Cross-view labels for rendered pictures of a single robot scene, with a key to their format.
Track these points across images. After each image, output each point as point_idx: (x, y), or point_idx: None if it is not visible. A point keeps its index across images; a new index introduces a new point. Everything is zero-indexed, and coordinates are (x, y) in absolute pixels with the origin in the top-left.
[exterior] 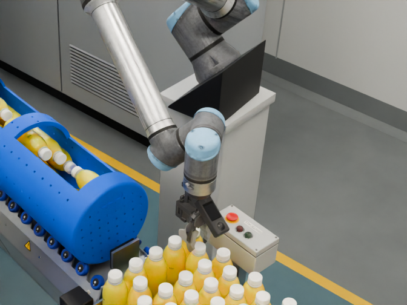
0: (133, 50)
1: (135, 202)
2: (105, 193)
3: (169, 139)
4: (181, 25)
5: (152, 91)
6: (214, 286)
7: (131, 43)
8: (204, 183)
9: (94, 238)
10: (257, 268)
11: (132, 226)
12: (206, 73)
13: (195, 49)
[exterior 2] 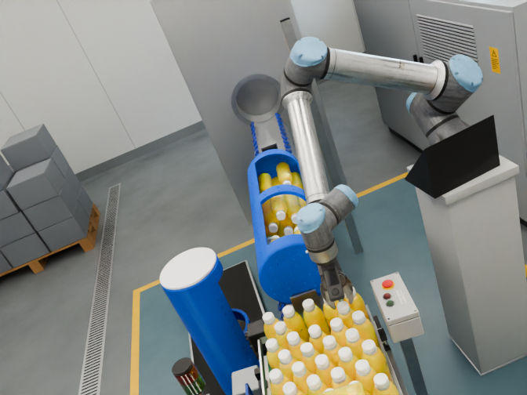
0: (305, 136)
1: None
2: (279, 251)
3: None
4: (413, 108)
5: (311, 169)
6: (328, 345)
7: (305, 131)
8: (315, 252)
9: (281, 284)
10: (396, 336)
11: (319, 278)
12: None
13: (426, 128)
